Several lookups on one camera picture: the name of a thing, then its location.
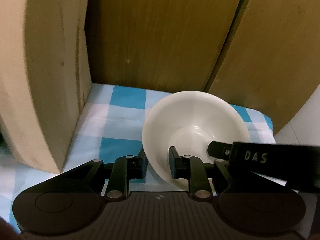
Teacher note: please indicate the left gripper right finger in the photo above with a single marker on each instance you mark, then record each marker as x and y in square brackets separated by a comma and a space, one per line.
[192, 169]

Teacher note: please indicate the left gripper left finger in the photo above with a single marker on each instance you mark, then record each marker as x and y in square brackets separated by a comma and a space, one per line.
[122, 171]

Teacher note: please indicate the large cream bowl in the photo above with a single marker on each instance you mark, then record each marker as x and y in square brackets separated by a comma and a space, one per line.
[189, 121]

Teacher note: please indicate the blue white checkered tablecloth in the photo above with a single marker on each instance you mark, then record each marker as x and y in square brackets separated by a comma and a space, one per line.
[109, 127]

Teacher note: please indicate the wooden knife block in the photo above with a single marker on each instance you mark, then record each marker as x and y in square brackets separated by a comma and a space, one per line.
[45, 78]

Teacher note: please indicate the wooden cabinet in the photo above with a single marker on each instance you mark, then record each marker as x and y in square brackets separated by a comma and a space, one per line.
[260, 54]

